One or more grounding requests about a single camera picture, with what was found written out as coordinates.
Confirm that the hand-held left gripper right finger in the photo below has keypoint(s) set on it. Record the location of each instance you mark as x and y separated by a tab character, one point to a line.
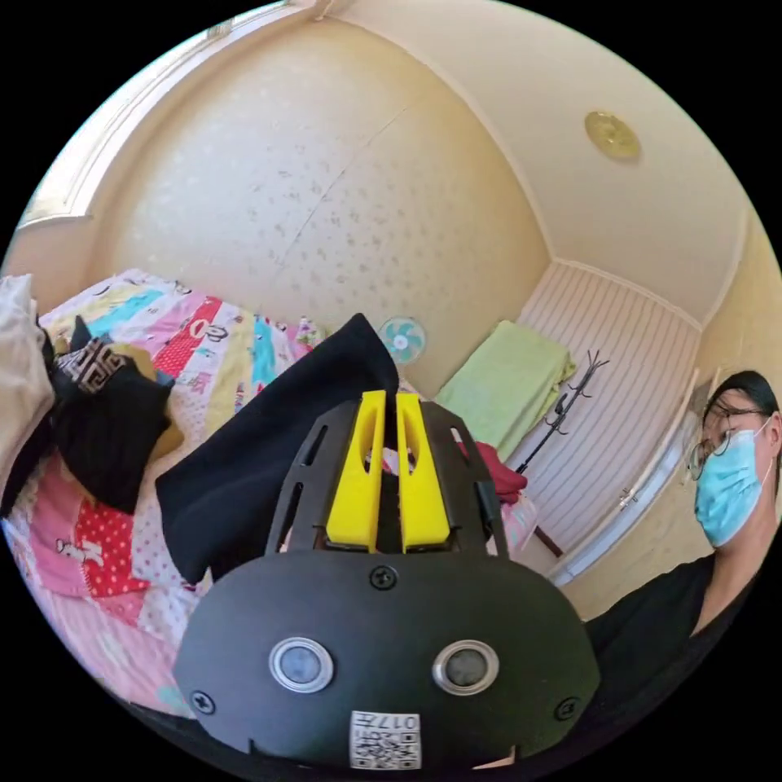
421	495

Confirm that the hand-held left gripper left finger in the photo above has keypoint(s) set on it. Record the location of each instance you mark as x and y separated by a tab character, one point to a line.
354	489

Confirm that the black thermal shirt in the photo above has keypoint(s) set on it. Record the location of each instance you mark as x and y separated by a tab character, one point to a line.
269	440

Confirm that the dark red garment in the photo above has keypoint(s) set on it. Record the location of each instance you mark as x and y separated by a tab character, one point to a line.
498	470

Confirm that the light green towel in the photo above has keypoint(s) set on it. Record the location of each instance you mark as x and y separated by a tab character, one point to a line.
507	385

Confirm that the white and teal fan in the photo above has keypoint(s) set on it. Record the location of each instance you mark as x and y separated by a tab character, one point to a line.
401	340

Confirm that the black coat rack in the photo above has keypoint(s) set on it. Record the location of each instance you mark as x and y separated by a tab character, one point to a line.
565	403

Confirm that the bed with colourful patchwork quilt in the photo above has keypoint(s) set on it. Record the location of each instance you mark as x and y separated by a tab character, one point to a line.
201	366

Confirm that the white door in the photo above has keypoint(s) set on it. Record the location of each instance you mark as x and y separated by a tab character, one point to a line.
641	489

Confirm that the pile of clothes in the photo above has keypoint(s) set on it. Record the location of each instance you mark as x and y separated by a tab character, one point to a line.
91	415

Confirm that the person's body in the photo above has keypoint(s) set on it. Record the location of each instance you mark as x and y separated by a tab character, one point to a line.
727	489

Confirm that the round ceiling lamp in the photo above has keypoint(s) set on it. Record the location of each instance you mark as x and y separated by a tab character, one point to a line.
612	135

